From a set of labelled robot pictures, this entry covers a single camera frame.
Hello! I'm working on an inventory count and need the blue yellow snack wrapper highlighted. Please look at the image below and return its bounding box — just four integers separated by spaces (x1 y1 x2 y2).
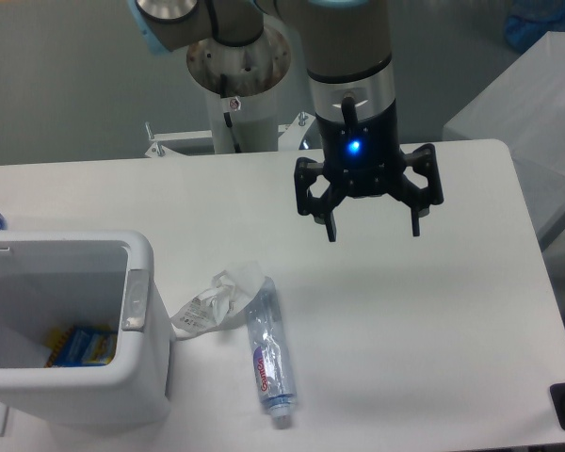
44 326 118 368

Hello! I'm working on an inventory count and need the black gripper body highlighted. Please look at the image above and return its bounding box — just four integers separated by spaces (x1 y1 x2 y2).
316 87 406 198

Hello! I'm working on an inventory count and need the crushed clear plastic bottle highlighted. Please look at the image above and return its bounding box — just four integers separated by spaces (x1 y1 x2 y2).
245 277 297 429

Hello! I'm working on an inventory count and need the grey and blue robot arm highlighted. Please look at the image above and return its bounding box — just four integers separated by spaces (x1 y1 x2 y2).
128 1 444 240

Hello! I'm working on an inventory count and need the blue plastic bag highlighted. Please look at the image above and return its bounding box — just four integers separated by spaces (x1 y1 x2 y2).
503 1 565 54

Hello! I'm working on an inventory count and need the clear plastic bag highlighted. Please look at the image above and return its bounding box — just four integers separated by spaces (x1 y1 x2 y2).
170 261 266 340

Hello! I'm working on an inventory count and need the black pedestal cable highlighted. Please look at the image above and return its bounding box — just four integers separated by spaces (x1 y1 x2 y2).
218 73 242 154

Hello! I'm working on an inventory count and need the white mounting bracket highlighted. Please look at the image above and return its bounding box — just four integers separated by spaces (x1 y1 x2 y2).
278 111 315 152
144 121 215 158

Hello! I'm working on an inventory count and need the white trash can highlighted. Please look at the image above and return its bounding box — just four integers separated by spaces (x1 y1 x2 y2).
0 231 173 426

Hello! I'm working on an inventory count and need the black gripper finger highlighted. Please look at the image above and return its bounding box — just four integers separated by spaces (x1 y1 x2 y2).
398 143 444 236
294 157 347 242

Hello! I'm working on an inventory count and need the white mounting bracket right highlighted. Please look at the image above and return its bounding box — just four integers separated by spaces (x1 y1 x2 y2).
278 111 315 152

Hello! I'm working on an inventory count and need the white mounting bracket left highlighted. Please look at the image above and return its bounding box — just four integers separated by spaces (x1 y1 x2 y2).
144 121 215 158

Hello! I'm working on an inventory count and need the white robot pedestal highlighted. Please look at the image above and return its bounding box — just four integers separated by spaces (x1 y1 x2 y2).
186 25 291 154

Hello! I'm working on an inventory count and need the grey covered box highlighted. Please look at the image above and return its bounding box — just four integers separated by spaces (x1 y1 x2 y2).
443 32 565 248

